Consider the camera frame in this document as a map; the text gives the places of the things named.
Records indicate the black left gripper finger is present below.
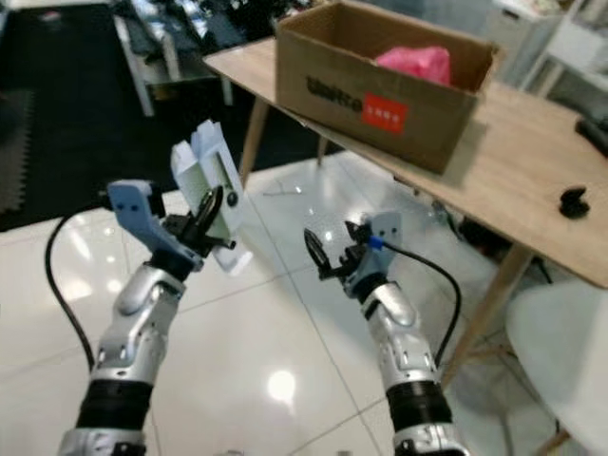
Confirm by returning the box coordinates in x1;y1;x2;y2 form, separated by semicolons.
196;186;228;240

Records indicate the white carton box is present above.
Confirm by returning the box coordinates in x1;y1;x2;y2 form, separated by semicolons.
171;121;246;277

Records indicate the brown cardboard box red label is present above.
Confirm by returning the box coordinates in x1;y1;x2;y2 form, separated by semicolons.
275;0;504;176

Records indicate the light wooden table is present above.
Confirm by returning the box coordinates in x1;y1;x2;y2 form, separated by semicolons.
204;38;608;386

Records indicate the pink plastic bag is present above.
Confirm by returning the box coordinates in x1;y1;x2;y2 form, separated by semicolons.
374;46;453;87

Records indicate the black foam floor mat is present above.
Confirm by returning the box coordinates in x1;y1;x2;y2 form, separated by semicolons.
0;0;329;232

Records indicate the small black clip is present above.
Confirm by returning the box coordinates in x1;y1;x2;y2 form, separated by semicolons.
559;186;591;220

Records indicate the white round chair seat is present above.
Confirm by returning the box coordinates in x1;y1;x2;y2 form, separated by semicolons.
504;281;608;456

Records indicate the long black device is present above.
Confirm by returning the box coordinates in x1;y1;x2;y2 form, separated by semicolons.
574;118;608;159

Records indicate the white shelf unit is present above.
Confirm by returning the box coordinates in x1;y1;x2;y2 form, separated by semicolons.
484;0;608;96

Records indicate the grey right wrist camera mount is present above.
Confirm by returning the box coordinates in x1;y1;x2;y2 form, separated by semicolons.
360;211;406;288

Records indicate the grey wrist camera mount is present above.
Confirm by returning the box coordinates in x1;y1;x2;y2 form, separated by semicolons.
360;211;406;288
106;180;193;277

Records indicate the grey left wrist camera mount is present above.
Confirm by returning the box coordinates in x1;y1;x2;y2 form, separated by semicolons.
106;180;193;277

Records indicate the white frame chair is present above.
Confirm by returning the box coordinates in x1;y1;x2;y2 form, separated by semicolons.
112;0;229;118

